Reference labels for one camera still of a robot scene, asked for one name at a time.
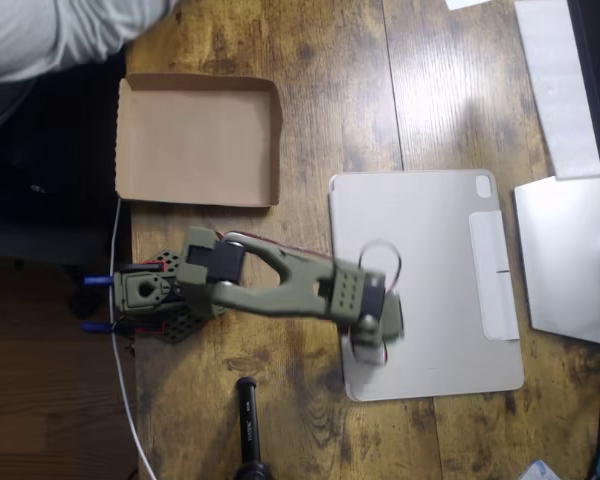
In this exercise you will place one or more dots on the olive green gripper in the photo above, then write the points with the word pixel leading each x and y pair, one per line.
pixel 366 351

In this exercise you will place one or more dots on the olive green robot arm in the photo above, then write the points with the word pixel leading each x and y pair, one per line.
pixel 290 295

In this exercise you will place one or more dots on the brown cardboard tray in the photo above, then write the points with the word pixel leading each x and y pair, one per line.
pixel 195 145

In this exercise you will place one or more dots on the tablet in beige cover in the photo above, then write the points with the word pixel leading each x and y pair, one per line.
pixel 440 250

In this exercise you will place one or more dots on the silver monitor stand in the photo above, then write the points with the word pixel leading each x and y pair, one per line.
pixel 565 260

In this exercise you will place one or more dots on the light blue packet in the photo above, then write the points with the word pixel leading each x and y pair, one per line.
pixel 540 471

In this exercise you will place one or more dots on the white foam sheet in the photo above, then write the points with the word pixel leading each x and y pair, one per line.
pixel 555 90

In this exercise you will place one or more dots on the black chair caster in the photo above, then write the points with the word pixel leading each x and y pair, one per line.
pixel 82 302

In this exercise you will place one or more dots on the white paper sheet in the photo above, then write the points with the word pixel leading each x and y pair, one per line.
pixel 470 3

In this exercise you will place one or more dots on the person in grey shirt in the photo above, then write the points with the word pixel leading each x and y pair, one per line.
pixel 35 35

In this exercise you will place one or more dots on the black camera stand pole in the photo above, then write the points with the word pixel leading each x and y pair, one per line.
pixel 248 425

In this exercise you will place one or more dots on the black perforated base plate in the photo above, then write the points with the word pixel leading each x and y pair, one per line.
pixel 182 330

